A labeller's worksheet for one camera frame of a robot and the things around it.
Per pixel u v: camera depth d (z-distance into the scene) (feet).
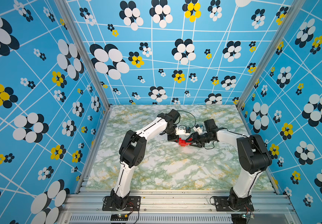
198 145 2.84
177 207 2.42
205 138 2.70
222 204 2.37
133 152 1.75
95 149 3.19
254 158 1.63
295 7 2.24
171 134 2.67
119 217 2.37
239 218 2.30
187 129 2.64
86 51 2.85
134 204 2.39
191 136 2.86
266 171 2.90
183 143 3.07
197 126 3.04
